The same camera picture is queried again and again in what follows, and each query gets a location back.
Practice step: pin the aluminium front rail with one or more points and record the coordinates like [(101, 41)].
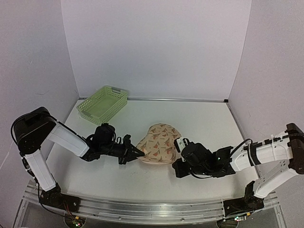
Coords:
[(149, 213)]

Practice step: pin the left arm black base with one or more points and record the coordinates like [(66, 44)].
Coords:
[(54, 198)]

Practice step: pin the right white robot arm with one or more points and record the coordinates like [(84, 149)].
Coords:
[(286, 148)]

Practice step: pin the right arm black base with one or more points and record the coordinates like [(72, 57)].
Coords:
[(243, 205)]

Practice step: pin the floral mesh laundry bag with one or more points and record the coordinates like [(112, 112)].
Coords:
[(158, 144)]

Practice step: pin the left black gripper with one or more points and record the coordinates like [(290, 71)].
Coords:
[(136, 152)]

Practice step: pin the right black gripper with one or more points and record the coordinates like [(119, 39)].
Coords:
[(178, 166)]

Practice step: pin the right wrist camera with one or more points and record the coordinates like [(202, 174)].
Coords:
[(181, 143)]

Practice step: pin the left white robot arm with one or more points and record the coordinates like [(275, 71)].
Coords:
[(32, 130)]

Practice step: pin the green plastic basket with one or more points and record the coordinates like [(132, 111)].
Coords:
[(103, 105)]

